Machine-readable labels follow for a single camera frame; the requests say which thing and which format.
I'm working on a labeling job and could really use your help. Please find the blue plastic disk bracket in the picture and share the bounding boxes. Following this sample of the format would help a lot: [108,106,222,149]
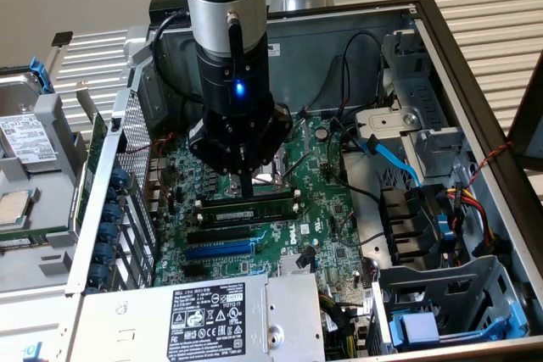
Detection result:
[29,58,55,96]

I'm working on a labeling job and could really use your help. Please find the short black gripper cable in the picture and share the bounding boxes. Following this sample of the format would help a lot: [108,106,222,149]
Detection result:
[227,12,244,60]

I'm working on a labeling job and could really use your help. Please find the yellow black wire bundle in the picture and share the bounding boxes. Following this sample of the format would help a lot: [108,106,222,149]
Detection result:
[318,292,372,361]

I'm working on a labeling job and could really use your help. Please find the dark side panel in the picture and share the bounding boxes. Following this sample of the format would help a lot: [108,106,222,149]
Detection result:
[507,51,543,170]

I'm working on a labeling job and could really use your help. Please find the long black expansion slot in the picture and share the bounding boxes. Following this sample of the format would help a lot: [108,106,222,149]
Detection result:
[186,226,252,244]

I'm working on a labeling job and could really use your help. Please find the red yellow power wires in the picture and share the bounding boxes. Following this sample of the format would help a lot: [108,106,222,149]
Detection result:
[445,181,497,255]

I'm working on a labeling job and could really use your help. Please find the green motherboard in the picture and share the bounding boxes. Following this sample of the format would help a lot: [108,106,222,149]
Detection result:
[152,114,374,295]

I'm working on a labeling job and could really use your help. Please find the black wire plug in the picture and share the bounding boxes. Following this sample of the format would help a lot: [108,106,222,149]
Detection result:
[295,246,316,270]

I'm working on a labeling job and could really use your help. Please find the silver power supply unit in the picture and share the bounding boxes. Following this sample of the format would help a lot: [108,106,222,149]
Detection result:
[70,272,327,362]

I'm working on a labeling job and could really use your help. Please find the blue plastic clip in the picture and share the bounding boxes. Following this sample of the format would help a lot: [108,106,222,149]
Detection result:
[439,209,455,248]

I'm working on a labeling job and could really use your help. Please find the thin black wire loop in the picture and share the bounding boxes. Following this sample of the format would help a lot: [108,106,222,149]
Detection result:
[304,30,385,120]

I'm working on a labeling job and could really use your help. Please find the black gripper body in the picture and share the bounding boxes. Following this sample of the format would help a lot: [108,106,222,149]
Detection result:
[195,46,276,142]

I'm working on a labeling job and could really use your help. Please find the blue plastic drive caddy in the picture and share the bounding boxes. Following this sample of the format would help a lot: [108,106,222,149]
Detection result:
[389,289,529,349]

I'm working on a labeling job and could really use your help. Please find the silver CPU chip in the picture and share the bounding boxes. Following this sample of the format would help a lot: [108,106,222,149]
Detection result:
[0,190,33,227]

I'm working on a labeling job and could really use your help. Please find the silver metal disk bay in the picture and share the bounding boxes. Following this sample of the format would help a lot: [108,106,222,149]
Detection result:
[354,105,467,181]

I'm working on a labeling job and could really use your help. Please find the grey metal drive cage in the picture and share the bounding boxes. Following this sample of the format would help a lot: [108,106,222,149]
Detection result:
[375,254,531,357]

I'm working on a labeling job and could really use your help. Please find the thick black wire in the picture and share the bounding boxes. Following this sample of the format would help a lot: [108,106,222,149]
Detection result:
[325,118,383,204]

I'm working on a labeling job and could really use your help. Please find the green RAM stick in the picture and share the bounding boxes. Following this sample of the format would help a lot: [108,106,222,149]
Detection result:
[197,197,296,224]
[0,230,69,249]

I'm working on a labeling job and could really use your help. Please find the black box device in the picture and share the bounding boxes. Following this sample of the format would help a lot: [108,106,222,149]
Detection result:
[148,0,190,24]

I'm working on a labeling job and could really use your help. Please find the blue expansion slot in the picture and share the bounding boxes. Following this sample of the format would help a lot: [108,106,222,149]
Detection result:
[185,238,255,259]

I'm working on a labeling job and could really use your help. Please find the blue SATA wire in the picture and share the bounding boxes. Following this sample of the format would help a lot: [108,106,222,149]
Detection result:
[360,132,423,188]

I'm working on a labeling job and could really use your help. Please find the metal rear port block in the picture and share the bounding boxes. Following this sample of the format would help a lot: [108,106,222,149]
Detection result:
[143,157,169,214]

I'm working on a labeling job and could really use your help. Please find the silver chipset heatsink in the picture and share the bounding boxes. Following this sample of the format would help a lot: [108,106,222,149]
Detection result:
[279,254,317,276]

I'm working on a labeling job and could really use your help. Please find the red black twisted wire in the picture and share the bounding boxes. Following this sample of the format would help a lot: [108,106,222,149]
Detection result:
[464,141,514,189]

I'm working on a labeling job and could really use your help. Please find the black plastic fan shroud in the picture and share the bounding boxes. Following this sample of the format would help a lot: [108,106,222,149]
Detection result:
[378,185,446,270]

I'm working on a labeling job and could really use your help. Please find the silver hard disk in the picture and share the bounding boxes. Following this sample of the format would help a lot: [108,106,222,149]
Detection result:
[0,73,59,175]

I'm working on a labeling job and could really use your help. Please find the grey metal PC case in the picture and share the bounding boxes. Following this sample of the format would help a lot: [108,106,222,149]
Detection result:
[63,0,543,362]

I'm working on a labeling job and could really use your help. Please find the metal CPU socket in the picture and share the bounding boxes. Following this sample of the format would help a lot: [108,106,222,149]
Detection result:
[222,143,294,198]

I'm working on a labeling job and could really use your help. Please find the black RAM slot bank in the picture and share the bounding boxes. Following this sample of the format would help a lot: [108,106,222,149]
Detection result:
[193,187,305,231]

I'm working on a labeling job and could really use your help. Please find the thin red wire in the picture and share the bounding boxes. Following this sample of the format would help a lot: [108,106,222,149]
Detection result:
[126,131,176,155]

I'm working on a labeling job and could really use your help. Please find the green graphics card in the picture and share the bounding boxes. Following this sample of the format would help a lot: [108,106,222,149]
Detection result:
[67,81,108,241]

